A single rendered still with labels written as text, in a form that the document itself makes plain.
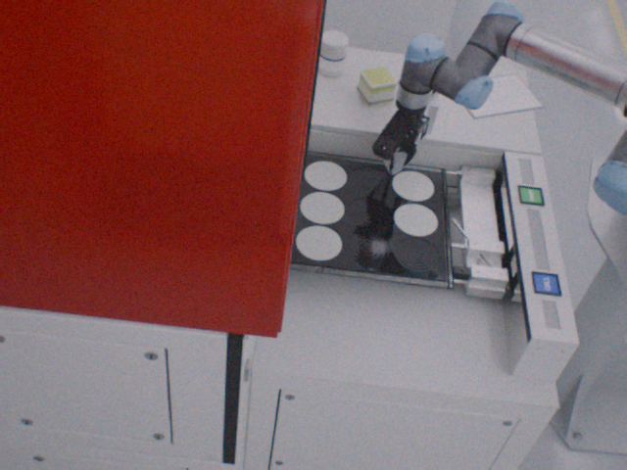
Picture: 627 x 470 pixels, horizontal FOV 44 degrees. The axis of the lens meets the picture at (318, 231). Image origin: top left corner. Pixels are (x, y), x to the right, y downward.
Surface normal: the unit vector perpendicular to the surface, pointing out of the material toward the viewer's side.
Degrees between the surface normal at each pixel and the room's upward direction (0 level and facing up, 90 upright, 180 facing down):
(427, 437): 90
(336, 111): 0
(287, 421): 90
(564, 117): 0
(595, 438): 0
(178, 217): 90
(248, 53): 90
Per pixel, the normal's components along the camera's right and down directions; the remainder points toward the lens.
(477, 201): 0.11, -0.67
